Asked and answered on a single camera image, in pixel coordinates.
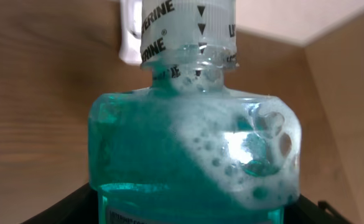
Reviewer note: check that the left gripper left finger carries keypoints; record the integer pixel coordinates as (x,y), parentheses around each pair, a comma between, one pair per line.
(80,207)

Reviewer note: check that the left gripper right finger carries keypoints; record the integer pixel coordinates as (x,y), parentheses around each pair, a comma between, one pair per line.
(303,211)

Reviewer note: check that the teal mouthwash bottle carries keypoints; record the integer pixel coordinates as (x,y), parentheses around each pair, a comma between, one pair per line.
(188,149)

